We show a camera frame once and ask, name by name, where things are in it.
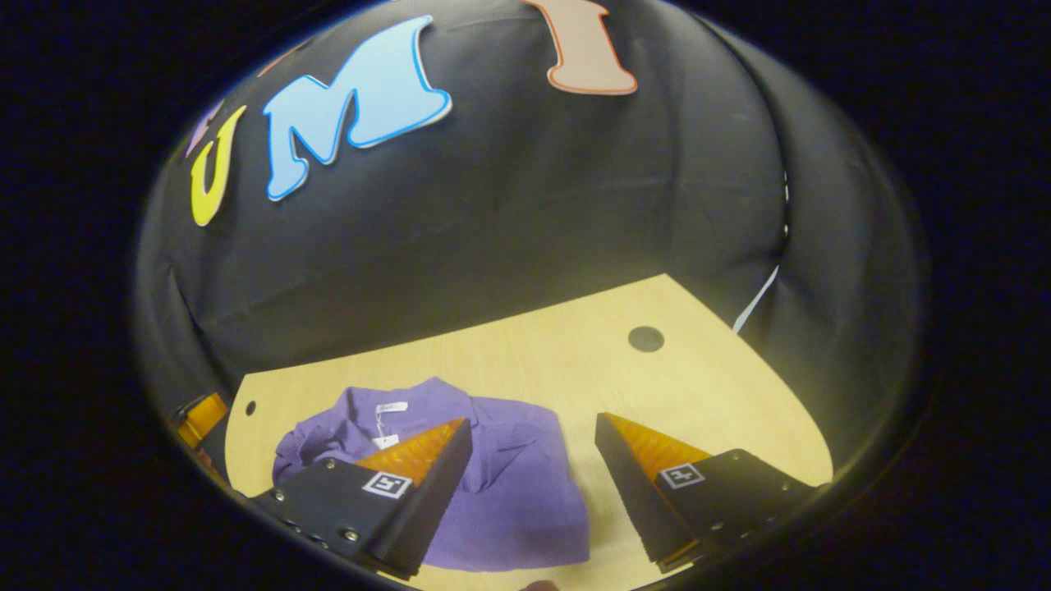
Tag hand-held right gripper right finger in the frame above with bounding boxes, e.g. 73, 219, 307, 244
594, 412, 824, 574

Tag purple knit shirt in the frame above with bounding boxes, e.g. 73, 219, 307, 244
273, 378, 592, 573

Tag white paper hang tag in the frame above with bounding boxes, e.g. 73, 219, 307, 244
371, 401, 410, 450

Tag black backdrop cloth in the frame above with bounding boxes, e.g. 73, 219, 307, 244
134, 0, 929, 460

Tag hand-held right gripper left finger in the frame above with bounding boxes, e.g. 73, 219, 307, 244
249, 417, 475, 581

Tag thin white cable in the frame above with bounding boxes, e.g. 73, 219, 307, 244
733, 265, 779, 333

